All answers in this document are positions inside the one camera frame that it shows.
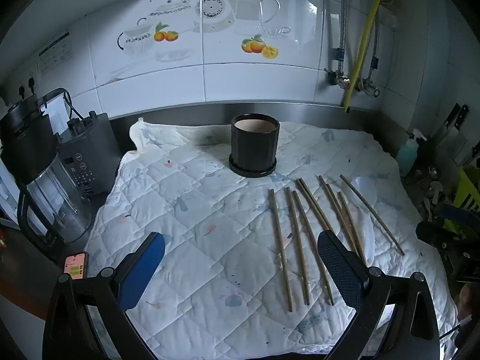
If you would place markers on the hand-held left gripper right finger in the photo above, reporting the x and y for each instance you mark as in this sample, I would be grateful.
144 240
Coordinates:
337 266

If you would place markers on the wall power outlet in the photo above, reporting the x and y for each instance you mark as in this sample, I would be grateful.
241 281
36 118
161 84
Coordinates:
28 86

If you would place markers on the grey blender base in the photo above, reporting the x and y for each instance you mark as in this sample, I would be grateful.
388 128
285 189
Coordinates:
101 146

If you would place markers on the green plastic rack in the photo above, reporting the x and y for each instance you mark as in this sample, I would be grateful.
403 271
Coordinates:
465 195

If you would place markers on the black round utensil holder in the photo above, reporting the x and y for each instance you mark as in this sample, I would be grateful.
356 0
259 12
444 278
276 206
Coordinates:
255 150

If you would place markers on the blender with glass jar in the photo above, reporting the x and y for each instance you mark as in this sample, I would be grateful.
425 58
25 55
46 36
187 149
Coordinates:
48 191

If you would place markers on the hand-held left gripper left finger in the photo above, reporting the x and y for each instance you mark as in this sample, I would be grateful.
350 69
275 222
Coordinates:
150 257

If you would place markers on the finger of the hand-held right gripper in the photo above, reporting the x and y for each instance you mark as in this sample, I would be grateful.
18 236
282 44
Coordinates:
433 233

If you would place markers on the metal water valve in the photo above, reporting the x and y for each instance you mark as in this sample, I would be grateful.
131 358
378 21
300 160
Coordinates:
369 88
339 79

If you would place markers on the white wall label sticker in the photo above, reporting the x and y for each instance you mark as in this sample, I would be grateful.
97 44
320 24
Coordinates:
56 52

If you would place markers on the teal soap dispenser bottle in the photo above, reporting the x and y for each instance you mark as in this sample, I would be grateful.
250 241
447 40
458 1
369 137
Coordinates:
407 153

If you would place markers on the smartphone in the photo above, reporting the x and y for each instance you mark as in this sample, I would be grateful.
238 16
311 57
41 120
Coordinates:
76 266

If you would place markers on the white quilted cloth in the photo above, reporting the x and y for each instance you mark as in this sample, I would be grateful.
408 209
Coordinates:
187 213

